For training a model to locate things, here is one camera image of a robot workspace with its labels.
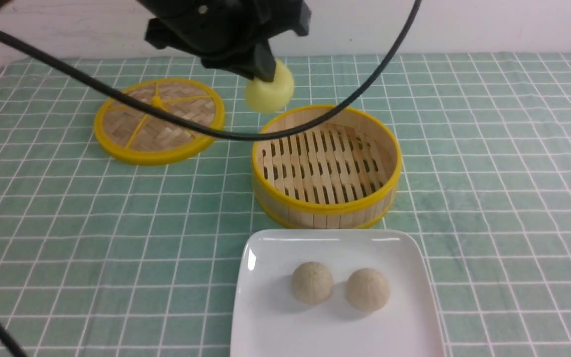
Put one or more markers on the white steamed bun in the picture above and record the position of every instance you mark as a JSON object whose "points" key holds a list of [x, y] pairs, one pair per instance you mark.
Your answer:
{"points": [[368, 290], [312, 283]]}

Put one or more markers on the white steamed bun front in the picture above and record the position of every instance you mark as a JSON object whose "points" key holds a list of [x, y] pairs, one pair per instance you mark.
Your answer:
{"points": [[312, 283]]}

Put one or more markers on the yellow-rimmed bamboo steamer basket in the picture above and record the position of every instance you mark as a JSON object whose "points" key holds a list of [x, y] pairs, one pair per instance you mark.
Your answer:
{"points": [[343, 174]]}

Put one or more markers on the yellow-rimmed bamboo steamer lid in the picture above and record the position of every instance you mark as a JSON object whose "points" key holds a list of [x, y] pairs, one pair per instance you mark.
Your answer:
{"points": [[133, 137]]}

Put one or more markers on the yellow steamed bun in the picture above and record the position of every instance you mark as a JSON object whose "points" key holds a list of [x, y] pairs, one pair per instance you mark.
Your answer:
{"points": [[268, 97]]}

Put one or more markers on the white square plate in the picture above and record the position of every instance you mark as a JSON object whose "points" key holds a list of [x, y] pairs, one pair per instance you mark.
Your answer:
{"points": [[267, 321]]}

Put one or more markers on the green checkered tablecloth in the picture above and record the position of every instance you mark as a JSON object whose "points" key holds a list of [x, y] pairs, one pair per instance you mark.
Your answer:
{"points": [[104, 259]]}

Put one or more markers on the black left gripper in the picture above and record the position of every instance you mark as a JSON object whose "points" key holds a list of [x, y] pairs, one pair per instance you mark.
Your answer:
{"points": [[226, 33]]}

